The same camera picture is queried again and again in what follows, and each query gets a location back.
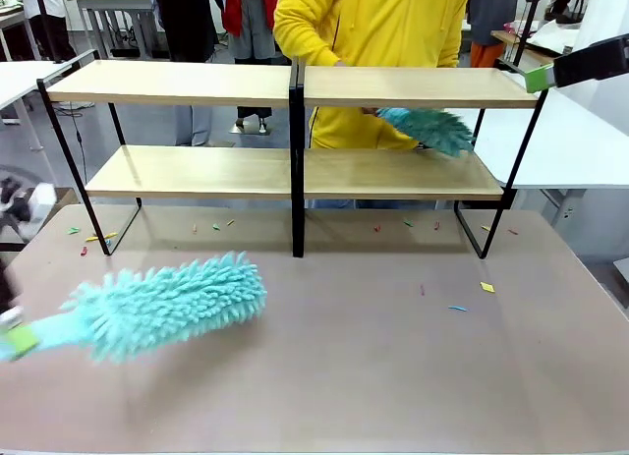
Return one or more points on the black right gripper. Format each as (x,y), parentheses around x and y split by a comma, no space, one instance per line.
(609,59)

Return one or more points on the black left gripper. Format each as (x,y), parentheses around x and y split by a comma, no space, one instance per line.
(15,209)

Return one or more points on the teal microfiber duster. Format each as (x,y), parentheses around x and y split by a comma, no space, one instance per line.
(432,128)
(172,302)

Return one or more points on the person right hand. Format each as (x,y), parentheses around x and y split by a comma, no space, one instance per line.
(370,112)

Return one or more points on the wooden background table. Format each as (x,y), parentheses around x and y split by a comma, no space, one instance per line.
(545,54)

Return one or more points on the white paper sheet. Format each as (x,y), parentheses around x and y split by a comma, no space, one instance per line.
(555,32)

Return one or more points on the black stand pole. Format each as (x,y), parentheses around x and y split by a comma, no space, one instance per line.
(528,22)

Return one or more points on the large white side table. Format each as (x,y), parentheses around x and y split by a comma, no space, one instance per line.
(565,145)

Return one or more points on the bystander with orange trousers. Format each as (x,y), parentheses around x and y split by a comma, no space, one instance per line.
(491,13)

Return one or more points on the person in yellow hoodie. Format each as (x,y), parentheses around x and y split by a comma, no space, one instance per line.
(383,27)

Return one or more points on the blue paper scrap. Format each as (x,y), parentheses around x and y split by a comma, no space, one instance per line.
(457,308)

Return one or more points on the bystander in red jacket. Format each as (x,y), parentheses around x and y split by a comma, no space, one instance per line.
(236,8)

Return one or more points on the bystander in white shirt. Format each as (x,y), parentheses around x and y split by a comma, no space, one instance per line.
(49,32)

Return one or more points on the grey background table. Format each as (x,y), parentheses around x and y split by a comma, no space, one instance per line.
(113,3)

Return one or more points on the bystander in dark coat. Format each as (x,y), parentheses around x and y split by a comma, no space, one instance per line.
(189,17)

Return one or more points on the wooden shelf unit black frame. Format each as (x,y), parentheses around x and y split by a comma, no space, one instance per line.
(417,94)
(147,89)

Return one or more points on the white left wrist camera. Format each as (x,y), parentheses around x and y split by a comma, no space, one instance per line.
(43,199)

